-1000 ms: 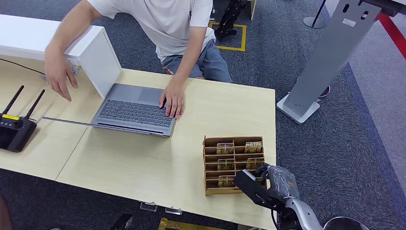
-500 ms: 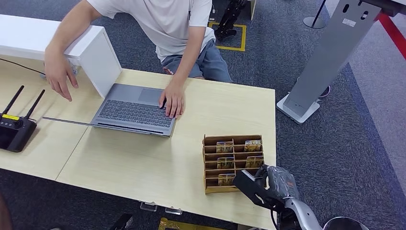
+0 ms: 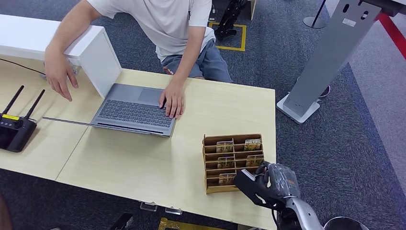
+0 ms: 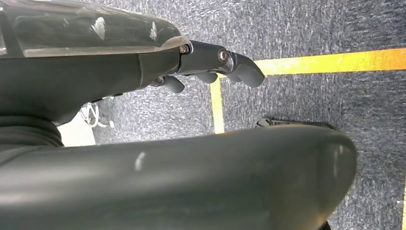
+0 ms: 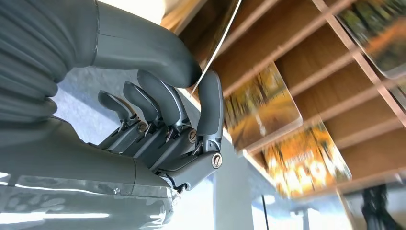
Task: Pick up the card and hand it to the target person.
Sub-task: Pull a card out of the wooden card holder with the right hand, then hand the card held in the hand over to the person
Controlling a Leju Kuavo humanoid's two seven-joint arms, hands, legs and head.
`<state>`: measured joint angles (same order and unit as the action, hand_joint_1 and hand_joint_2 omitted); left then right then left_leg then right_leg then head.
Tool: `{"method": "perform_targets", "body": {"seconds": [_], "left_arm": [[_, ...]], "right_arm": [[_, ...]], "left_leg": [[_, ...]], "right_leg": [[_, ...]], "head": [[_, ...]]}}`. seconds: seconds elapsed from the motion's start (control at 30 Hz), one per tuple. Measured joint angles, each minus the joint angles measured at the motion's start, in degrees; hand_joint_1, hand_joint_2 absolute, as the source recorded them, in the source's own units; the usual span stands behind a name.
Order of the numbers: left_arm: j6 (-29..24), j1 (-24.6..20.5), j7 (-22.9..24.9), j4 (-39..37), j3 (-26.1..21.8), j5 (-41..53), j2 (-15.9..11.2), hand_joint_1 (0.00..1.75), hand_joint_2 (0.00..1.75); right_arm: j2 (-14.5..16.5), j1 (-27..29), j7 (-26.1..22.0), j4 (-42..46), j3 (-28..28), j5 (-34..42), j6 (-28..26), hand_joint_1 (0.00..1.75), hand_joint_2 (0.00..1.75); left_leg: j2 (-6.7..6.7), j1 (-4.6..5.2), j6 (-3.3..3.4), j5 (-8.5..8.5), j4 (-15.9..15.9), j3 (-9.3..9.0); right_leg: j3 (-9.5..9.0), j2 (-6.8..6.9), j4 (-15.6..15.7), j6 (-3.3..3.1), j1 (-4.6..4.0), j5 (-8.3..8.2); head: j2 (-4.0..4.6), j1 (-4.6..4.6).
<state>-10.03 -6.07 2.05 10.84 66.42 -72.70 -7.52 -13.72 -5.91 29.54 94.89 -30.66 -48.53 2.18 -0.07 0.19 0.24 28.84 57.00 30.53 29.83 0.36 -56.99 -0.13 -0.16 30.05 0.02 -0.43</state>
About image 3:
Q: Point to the person's left hand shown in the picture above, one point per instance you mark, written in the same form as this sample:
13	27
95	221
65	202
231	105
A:
173	100

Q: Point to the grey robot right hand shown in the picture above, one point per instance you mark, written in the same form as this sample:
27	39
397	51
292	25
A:
282	182

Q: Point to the person's right hand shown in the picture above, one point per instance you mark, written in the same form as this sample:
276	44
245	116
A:
58	74

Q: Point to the person's right forearm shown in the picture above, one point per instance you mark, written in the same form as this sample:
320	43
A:
65	35

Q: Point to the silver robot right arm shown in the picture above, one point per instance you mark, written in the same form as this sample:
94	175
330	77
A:
303	216

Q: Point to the person's left forearm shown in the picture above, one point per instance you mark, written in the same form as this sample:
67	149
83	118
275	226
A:
190	58

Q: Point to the gold hotel key card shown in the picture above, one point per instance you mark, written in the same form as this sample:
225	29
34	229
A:
254	160
225	162
253	145
225	146
227	179

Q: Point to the wooden card holder rack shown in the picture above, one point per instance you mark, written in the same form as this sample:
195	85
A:
211	176

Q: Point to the person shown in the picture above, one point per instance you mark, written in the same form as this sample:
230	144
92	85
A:
168	22

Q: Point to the white desk partition box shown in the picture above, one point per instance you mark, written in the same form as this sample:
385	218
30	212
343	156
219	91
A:
95	60

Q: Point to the grey open laptop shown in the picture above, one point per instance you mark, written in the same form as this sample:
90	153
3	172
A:
133	111

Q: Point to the black remote controller with antennas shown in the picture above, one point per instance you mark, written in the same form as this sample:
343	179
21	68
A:
14	130

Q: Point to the round grey robot shell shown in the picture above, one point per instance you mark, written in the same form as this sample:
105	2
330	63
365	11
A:
345	223

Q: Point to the black robot legs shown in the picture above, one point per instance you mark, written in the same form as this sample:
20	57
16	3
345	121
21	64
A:
229	19

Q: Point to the clear acrylic desk clip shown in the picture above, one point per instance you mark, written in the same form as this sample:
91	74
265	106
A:
173	211
149	207

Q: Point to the yellow printed floor panel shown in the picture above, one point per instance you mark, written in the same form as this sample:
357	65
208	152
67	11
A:
177	225

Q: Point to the white cabinet corner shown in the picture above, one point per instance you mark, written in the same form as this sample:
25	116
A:
252	8

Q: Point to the black device under desk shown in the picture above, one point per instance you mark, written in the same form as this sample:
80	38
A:
122	222

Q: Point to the grey kiosk stand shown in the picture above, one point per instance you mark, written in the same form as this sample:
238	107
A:
330	50

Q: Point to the black stanchion pole with base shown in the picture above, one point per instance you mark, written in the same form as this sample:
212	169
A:
314	21

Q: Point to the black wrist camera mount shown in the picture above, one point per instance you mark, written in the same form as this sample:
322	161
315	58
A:
252	189

